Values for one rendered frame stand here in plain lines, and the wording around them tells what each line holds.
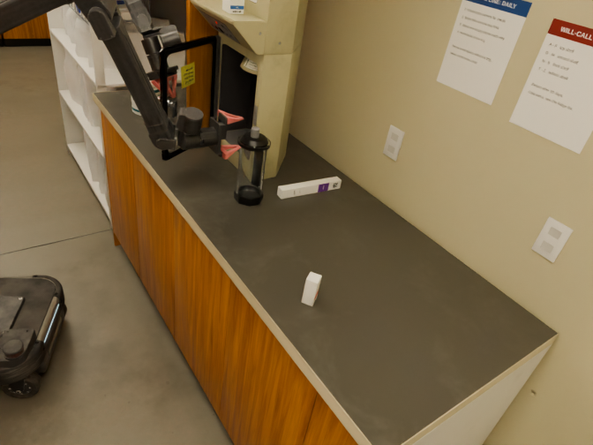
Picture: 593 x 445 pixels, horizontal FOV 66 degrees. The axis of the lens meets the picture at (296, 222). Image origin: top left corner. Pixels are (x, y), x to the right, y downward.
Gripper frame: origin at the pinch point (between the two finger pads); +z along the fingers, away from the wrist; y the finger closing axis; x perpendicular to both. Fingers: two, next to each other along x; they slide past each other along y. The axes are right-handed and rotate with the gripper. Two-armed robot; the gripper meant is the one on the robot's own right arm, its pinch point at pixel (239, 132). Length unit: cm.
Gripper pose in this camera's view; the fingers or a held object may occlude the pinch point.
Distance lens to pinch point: 149.3
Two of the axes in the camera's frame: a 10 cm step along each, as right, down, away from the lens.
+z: 8.1, -2.2, 5.4
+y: 1.4, -8.2, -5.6
